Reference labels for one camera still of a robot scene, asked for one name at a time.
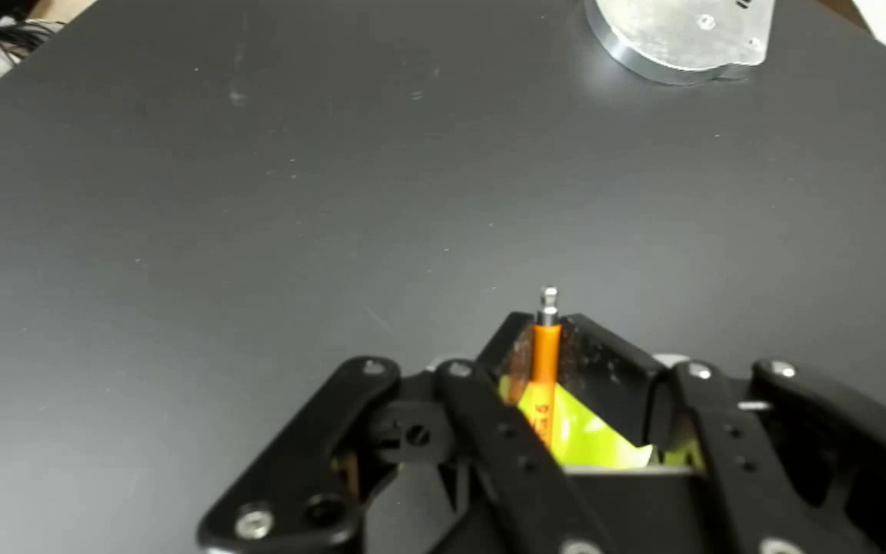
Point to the yellow-green mug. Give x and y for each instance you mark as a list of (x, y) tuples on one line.
[(591, 436)]

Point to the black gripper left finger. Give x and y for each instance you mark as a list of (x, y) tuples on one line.
[(484, 431)]

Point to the aluminium metal plate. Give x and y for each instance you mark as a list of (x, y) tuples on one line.
[(685, 33)]

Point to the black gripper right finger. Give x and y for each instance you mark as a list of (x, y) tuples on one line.
[(740, 441)]

